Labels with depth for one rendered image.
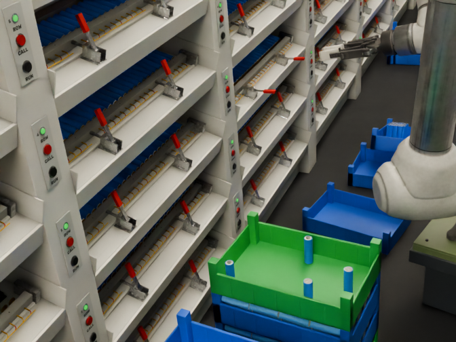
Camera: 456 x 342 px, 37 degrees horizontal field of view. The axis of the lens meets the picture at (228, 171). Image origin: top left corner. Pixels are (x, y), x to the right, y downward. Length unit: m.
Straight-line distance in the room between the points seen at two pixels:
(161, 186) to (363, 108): 1.68
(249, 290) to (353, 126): 1.67
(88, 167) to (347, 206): 1.27
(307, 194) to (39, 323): 1.41
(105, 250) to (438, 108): 0.81
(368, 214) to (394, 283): 0.36
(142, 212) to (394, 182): 0.62
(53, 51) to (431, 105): 0.85
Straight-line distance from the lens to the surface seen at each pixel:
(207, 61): 1.69
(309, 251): 1.45
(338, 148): 2.76
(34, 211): 1.17
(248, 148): 2.06
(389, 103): 3.15
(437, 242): 1.86
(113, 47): 1.33
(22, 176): 1.15
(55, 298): 1.28
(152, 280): 1.60
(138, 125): 1.44
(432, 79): 1.58
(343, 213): 2.35
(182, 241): 1.70
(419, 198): 1.70
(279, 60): 2.20
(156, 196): 1.54
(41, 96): 1.13
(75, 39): 1.31
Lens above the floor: 1.31
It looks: 30 degrees down
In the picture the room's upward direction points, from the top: 5 degrees counter-clockwise
